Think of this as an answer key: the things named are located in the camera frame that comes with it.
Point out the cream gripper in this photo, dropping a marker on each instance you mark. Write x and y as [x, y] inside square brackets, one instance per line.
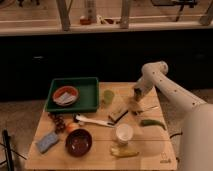
[138, 94]

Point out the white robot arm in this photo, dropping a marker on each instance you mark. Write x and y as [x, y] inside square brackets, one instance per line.
[196, 143]

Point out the small metal spoon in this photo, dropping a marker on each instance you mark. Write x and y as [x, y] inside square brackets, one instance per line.
[138, 112]

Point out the green translucent cup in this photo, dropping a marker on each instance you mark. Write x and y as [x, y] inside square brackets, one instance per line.
[108, 96]

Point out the wooden block eraser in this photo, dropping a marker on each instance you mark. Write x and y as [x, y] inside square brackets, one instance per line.
[116, 115]

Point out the green chili pepper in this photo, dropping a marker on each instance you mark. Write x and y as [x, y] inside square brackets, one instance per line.
[150, 122]

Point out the white cup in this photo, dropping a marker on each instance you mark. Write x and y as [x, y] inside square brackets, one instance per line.
[124, 133]

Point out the yellow banana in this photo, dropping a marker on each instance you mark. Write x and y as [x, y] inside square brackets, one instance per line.
[123, 152]

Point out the green plastic tray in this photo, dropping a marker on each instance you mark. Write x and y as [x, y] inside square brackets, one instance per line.
[88, 100]

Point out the grey cloth in bowl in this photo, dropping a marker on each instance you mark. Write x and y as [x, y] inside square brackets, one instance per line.
[65, 98]

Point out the orange bowl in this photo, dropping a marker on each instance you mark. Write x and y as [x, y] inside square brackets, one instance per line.
[69, 89]

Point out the orange fruit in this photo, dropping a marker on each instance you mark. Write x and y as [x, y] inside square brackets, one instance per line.
[71, 127]

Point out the dark red bowl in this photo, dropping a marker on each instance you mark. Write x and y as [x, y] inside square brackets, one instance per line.
[78, 142]

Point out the bunch of dark grapes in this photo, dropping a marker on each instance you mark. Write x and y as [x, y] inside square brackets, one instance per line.
[59, 123]

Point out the red white object on shelf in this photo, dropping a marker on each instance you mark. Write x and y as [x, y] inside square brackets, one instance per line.
[85, 21]

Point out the blue sponge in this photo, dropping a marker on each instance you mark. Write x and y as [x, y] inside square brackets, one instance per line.
[47, 142]

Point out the black tripod stand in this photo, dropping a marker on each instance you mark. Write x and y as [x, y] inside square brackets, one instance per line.
[8, 151]

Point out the white handled brush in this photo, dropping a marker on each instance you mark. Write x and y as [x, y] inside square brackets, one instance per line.
[88, 120]

